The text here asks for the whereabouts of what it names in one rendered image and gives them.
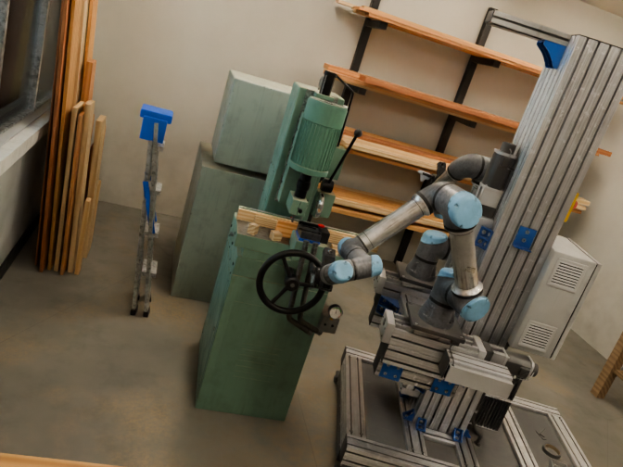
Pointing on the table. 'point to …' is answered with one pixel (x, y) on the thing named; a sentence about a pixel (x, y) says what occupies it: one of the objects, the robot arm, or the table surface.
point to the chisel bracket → (296, 204)
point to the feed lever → (338, 166)
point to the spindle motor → (317, 136)
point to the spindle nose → (302, 185)
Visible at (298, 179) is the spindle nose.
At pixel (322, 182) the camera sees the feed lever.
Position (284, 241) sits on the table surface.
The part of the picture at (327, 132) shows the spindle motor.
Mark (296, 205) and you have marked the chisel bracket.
